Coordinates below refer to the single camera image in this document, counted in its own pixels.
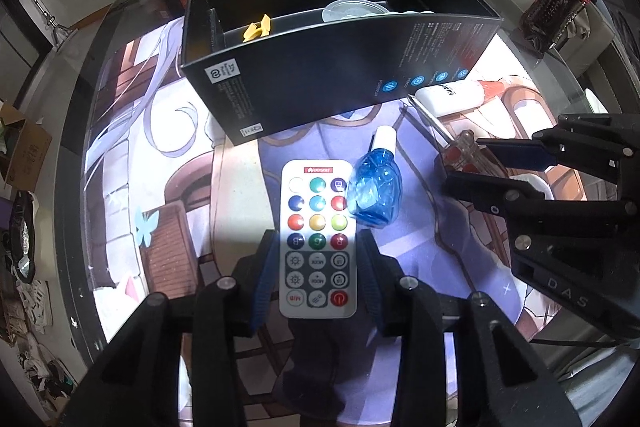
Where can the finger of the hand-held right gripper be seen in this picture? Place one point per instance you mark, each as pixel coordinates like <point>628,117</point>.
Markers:
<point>480,192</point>
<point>520,154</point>

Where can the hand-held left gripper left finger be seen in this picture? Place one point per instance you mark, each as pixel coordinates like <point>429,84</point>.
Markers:
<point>262,287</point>

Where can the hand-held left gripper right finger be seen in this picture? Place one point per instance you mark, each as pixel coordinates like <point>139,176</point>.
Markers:
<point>374,292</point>

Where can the white round object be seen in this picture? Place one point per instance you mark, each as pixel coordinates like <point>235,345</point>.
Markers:
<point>537,187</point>

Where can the white remote with coloured buttons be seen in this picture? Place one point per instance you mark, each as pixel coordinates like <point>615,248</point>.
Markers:
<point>317,217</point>

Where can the white tube with red cap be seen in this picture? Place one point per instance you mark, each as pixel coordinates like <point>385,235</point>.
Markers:
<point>450,96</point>

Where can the small blue bottle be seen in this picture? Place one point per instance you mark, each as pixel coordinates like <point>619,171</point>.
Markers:
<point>375,187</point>

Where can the pale green packet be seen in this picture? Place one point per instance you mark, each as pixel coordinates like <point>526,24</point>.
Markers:
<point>415,12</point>

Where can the black cardboard box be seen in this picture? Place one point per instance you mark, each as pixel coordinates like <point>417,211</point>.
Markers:
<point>310,77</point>

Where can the clear round container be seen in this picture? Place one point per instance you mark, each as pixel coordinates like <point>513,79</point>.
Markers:
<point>350,9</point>

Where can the yellow plastic tool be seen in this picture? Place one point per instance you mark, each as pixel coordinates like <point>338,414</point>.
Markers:
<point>256,29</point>

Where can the printed table mat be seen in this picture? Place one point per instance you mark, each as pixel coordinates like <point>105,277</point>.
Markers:
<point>235,187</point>

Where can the white sneaker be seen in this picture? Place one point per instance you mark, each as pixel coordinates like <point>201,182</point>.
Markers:
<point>35,307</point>

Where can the black trash bin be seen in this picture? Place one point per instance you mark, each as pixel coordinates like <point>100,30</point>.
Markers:
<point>22,232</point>

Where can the brown cardboard box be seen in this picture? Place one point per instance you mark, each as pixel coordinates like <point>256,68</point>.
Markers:
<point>30,147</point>

